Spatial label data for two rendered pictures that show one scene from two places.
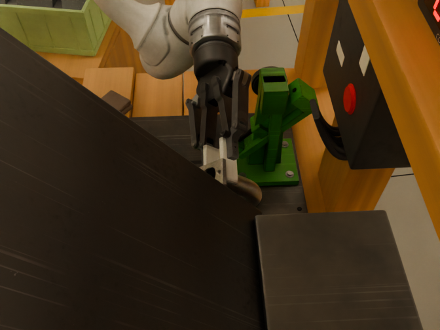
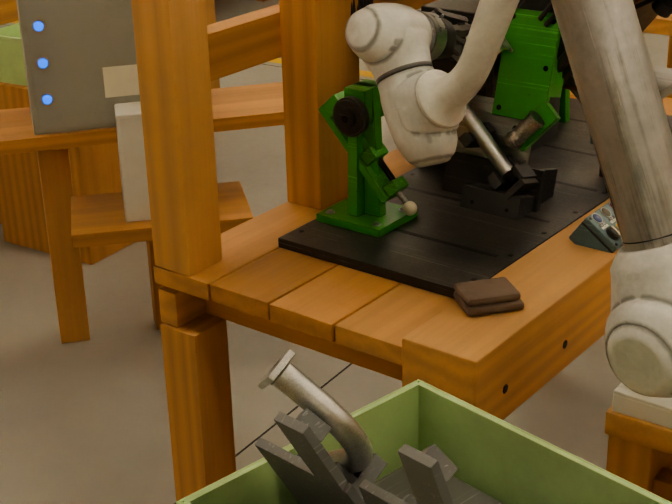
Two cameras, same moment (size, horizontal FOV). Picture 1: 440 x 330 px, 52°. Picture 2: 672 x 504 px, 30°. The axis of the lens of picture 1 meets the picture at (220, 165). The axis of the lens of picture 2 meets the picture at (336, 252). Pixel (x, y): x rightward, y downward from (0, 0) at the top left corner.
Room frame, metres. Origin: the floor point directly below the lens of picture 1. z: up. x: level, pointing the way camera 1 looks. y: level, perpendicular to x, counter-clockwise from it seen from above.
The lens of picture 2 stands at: (2.41, 1.32, 1.83)
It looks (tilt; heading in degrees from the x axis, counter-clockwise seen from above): 24 degrees down; 221
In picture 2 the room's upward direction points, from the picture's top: 1 degrees counter-clockwise
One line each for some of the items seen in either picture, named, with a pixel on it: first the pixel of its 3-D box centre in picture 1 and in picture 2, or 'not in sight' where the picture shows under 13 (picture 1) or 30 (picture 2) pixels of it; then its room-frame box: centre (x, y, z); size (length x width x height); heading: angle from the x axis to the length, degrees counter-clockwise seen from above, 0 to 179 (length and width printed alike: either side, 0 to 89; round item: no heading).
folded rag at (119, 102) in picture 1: (108, 108); (488, 295); (0.83, 0.29, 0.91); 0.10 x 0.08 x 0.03; 143
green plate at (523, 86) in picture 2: not in sight; (535, 61); (0.34, 0.07, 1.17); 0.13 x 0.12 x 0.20; 3
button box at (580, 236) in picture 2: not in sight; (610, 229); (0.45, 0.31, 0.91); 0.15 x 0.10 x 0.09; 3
